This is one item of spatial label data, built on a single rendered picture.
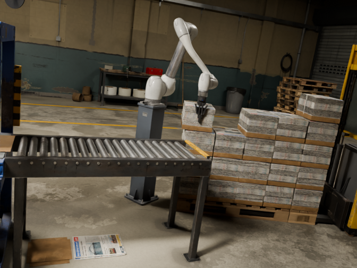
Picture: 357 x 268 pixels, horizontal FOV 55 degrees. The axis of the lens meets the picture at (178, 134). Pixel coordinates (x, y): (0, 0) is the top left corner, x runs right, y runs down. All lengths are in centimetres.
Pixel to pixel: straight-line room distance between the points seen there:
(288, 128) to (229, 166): 67
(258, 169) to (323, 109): 83
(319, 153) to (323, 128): 25
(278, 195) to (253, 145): 59
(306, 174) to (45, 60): 736
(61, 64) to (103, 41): 125
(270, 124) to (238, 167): 51
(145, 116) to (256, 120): 106
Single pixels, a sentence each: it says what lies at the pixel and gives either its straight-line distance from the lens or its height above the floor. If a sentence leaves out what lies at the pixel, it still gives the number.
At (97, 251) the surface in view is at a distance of 275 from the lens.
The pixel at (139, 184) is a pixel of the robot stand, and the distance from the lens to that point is 351.
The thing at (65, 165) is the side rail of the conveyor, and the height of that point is 76.
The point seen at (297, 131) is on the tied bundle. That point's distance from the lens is 346.
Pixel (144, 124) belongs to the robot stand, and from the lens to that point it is 334.
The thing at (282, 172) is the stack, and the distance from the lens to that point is 353.
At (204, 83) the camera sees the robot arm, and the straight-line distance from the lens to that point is 308.
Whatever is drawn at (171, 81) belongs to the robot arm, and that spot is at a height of 124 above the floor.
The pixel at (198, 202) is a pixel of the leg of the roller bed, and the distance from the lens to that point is 257.
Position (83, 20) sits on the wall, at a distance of 948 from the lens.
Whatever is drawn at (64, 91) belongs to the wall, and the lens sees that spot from 953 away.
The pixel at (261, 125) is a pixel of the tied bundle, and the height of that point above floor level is 96.
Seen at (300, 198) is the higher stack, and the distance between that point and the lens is 370.
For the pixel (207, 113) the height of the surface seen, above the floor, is 101.
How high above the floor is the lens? 151
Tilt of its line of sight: 13 degrees down
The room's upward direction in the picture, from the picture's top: 8 degrees clockwise
